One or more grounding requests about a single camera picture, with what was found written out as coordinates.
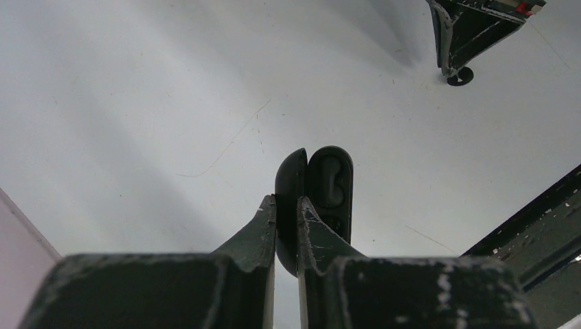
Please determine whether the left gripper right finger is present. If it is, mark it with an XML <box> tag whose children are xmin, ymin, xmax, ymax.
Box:
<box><xmin>297</xmin><ymin>197</ymin><xmax>538</xmax><ymax>328</ymax></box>

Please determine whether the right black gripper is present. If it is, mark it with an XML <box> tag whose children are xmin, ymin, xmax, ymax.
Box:
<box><xmin>428</xmin><ymin>0</ymin><xmax>546</xmax><ymax>77</ymax></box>

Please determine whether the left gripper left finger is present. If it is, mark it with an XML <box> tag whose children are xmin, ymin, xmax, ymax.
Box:
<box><xmin>20</xmin><ymin>195</ymin><xmax>277</xmax><ymax>328</ymax></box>

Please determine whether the black earbud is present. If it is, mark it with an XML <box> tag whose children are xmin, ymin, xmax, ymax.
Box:
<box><xmin>319</xmin><ymin>157</ymin><xmax>344</xmax><ymax>208</ymax></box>
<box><xmin>447</xmin><ymin>66</ymin><xmax>474</xmax><ymax>86</ymax></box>

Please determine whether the black earbud charging case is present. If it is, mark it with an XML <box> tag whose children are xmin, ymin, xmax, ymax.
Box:
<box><xmin>275</xmin><ymin>146</ymin><xmax>354</xmax><ymax>277</ymax></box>

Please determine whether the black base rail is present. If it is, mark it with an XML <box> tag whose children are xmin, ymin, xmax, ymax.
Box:
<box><xmin>464</xmin><ymin>167</ymin><xmax>580</xmax><ymax>328</ymax></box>

